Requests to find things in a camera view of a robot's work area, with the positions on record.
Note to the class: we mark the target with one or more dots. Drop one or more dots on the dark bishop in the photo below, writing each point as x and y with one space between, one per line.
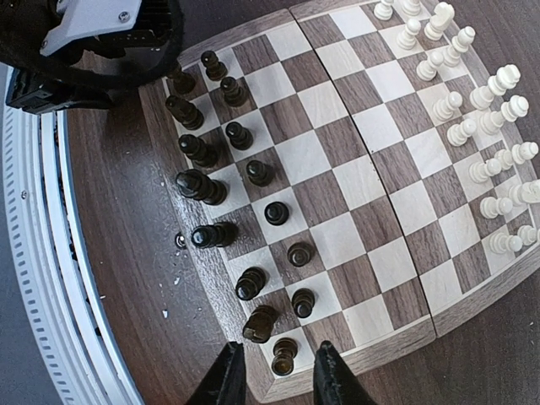
250 283

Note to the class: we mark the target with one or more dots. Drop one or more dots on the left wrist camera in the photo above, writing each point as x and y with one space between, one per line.
121 24

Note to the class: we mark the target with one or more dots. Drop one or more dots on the dark rook chess piece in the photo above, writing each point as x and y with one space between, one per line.
183 83

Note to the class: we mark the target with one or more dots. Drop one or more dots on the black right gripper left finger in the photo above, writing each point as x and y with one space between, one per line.
225 382

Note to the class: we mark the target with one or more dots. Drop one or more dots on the aluminium front frame rail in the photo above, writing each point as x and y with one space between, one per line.
55 278

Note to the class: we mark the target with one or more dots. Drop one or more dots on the dark pawn file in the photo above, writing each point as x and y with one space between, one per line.
259 173
240 138
234 94
276 213

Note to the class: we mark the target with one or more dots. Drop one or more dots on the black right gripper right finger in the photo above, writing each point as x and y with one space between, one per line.
334 382

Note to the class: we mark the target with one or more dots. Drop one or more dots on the dark pawn chess piece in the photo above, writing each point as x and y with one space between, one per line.
300 253

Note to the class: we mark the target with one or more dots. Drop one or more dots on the dark queen chess piece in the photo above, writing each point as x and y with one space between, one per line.
195 185

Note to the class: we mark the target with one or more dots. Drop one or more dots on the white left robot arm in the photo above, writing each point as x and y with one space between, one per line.
76 54

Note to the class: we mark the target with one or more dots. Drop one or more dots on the dark knight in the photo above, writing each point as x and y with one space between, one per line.
259 326

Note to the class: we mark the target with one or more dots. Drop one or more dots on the wooden chess board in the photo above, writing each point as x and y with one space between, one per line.
400 159

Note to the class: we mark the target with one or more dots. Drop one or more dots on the dark pawn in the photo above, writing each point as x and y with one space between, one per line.
303 302

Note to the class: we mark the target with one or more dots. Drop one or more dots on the dark king chess piece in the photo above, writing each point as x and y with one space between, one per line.
221 234

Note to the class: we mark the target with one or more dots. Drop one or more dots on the white knight chess piece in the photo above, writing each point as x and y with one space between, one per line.
443 15

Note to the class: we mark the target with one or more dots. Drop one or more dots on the dark corner rook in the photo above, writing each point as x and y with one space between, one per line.
284 352

